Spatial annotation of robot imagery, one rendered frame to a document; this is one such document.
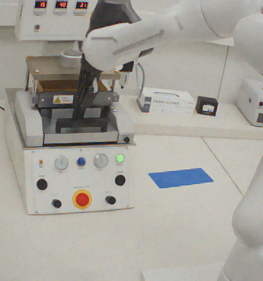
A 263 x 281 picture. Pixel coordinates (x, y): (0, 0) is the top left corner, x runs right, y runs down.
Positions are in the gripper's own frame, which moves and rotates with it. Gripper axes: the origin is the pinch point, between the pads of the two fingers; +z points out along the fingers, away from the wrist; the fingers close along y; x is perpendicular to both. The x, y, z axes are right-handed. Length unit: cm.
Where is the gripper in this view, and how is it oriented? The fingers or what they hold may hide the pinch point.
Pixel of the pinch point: (79, 110)
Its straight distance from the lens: 128.3
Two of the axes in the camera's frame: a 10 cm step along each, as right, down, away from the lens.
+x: 9.1, -0.3, 4.0
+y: 2.9, 7.4, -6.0
